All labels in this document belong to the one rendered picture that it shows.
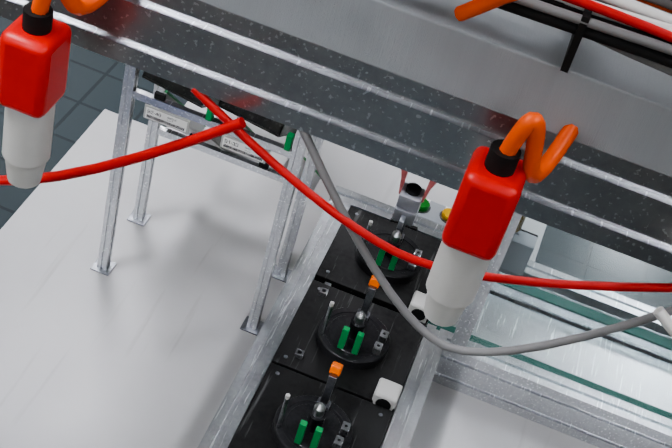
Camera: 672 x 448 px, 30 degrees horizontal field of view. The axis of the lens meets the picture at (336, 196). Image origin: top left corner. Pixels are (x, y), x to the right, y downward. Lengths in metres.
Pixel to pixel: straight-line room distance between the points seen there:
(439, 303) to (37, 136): 0.37
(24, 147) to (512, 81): 0.42
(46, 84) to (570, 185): 0.44
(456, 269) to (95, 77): 3.58
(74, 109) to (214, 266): 1.83
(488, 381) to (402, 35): 1.54
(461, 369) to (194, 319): 0.53
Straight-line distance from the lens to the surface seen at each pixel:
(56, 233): 2.63
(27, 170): 1.13
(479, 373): 2.48
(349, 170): 2.94
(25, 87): 1.07
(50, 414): 2.31
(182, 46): 1.10
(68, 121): 4.30
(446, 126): 1.05
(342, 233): 2.59
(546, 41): 1.02
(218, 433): 2.20
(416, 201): 2.43
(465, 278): 1.01
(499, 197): 0.94
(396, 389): 2.30
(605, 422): 2.50
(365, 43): 1.02
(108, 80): 4.51
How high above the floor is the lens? 2.66
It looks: 39 degrees down
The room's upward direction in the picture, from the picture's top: 16 degrees clockwise
